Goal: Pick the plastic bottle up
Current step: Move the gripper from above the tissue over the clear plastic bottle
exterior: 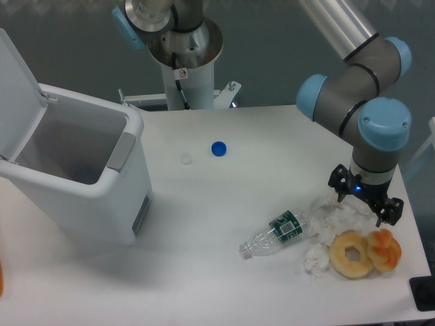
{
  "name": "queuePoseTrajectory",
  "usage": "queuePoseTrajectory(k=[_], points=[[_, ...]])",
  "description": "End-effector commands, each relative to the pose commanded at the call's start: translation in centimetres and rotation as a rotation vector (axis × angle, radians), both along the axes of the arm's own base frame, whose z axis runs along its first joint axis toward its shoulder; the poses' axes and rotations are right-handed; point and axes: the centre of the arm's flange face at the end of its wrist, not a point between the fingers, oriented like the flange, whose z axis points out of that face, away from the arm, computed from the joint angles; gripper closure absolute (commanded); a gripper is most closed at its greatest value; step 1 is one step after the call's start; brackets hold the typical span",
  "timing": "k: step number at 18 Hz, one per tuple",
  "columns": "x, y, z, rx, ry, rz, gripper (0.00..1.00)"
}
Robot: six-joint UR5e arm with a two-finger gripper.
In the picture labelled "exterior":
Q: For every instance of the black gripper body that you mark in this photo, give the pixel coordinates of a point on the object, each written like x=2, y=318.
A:
x=369, y=186

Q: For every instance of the white bottle cap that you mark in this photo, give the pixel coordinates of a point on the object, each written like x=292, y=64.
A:
x=186, y=158

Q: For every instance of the white trash bin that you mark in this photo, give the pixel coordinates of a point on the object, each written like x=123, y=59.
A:
x=85, y=168

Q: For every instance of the clear plastic bottle green label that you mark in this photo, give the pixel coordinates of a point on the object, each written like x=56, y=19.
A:
x=275, y=235

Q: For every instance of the orange twisted bread roll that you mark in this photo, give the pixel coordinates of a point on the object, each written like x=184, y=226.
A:
x=383, y=250

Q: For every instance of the small crumpled white tissue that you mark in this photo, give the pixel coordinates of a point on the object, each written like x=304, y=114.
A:
x=316, y=261

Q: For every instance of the plain ring doughnut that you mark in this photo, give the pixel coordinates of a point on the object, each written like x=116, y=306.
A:
x=348, y=255

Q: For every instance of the blue bottle cap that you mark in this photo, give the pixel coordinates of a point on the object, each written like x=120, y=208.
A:
x=218, y=148

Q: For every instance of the large crumpled white tissue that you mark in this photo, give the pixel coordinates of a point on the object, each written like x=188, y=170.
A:
x=328, y=218

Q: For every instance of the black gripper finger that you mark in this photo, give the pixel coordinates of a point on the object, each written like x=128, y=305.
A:
x=387, y=210
x=339, y=182

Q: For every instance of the white bin lid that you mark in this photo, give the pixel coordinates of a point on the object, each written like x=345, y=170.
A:
x=23, y=104

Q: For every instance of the white frame at right edge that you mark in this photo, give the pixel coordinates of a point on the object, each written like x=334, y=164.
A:
x=421, y=157

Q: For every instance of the black device at table edge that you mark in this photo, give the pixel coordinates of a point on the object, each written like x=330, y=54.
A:
x=422, y=288

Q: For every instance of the white metal base bracket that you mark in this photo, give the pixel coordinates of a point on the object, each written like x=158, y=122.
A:
x=222, y=99

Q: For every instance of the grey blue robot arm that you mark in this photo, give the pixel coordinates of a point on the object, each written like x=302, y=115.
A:
x=185, y=43

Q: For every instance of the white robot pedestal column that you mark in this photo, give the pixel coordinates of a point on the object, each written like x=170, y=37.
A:
x=192, y=86

